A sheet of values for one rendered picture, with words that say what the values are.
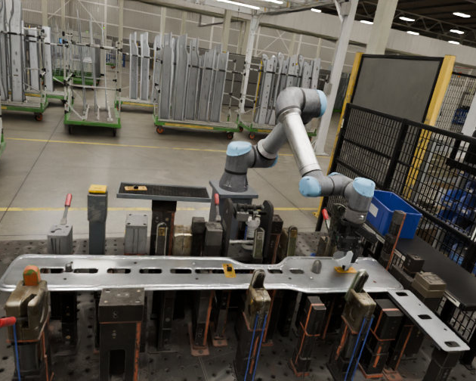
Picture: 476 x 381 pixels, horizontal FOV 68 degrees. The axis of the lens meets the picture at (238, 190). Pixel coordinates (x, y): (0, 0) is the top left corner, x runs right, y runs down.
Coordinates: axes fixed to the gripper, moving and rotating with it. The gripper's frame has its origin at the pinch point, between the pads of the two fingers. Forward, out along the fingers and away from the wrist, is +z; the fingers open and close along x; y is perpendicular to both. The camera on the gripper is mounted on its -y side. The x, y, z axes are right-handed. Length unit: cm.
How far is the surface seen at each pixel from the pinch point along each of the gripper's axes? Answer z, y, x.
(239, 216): -12.2, 41.5, -15.6
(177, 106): 44, 24, -693
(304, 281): 2.2, 20.1, 6.6
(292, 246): -0.2, 17.6, -13.8
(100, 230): 3, 94, -31
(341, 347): 19.6, 7.7, 20.7
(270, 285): 2.4, 33.5, 8.3
